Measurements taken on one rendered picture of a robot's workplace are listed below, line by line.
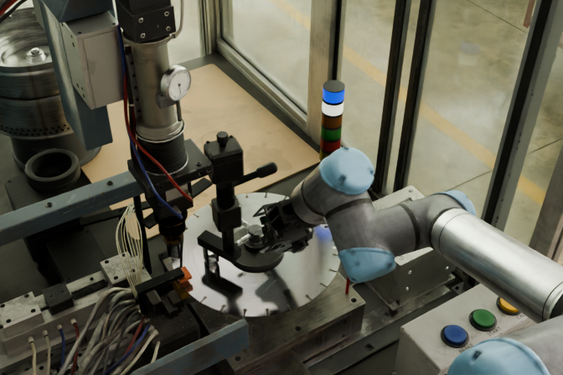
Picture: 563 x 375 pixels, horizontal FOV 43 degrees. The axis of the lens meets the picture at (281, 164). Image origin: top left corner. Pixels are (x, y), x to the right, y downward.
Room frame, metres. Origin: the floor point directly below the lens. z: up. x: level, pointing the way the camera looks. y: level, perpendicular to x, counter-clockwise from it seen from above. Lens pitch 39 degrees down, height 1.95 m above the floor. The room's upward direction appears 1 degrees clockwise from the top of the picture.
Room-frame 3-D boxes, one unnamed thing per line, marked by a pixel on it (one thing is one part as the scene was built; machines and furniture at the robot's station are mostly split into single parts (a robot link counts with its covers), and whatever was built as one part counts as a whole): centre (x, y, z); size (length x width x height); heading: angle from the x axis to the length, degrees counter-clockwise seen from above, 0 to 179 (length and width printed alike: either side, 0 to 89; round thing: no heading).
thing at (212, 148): (0.90, 0.10, 1.17); 0.06 x 0.05 x 0.20; 113
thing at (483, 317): (0.83, -0.38, 0.90); 0.04 x 0.04 x 0.02
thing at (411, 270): (1.09, -0.27, 0.82); 0.18 x 0.18 x 0.15; 32
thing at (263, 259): (0.96, 0.05, 0.96); 0.11 x 0.11 x 0.03
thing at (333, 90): (1.22, -0.11, 1.14); 0.05 x 0.04 x 0.03; 32
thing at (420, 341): (0.85, -0.37, 0.82); 0.28 x 0.11 x 0.15; 122
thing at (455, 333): (0.80, -0.32, 0.90); 0.04 x 0.04 x 0.02
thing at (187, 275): (0.86, 0.21, 0.95); 0.10 x 0.03 x 0.07; 122
